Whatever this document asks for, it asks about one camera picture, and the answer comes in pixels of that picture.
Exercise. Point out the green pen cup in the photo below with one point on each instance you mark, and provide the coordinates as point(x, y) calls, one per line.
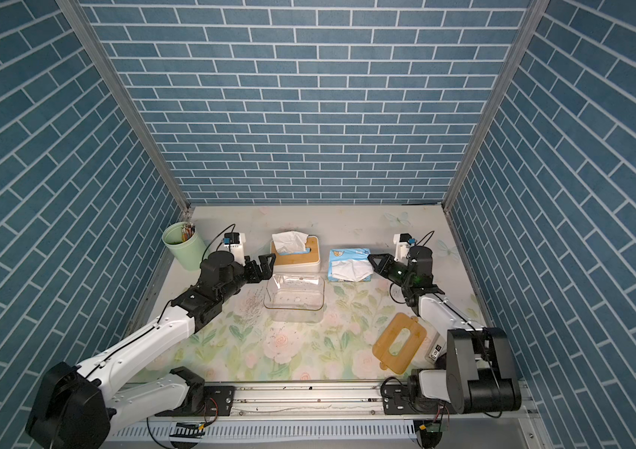
point(189, 254)

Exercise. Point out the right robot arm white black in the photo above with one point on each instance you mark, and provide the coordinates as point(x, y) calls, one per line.
point(472, 366)

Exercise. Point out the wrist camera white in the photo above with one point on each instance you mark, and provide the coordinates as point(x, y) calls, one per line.
point(234, 243)
point(403, 242)

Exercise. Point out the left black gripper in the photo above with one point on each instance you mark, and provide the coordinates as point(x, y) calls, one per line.
point(266, 270)

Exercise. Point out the small grey box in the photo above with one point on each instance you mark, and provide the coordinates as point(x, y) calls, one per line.
point(436, 350)

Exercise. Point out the green circuit board right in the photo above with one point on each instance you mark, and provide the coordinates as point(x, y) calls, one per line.
point(431, 427)

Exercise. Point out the pens in cup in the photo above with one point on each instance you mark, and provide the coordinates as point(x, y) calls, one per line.
point(187, 231)

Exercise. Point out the white tissue box base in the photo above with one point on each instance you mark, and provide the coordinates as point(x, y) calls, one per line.
point(297, 269)

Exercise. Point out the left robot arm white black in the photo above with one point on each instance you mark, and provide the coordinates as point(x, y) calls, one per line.
point(80, 406)

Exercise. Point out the clear plastic tissue box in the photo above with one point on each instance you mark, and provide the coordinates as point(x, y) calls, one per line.
point(295, 298)

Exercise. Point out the dark bamboo lid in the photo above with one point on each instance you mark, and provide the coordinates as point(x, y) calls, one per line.
point(399, 343)

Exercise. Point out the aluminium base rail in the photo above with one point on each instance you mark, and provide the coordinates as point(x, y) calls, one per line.
point(273, 400)

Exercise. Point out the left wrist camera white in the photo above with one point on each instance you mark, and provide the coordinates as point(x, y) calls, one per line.
point(234, 243)

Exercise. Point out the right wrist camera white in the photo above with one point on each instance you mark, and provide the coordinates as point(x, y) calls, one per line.
point(403, 242)

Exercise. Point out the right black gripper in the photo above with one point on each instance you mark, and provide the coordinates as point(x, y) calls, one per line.
point(384, 267)

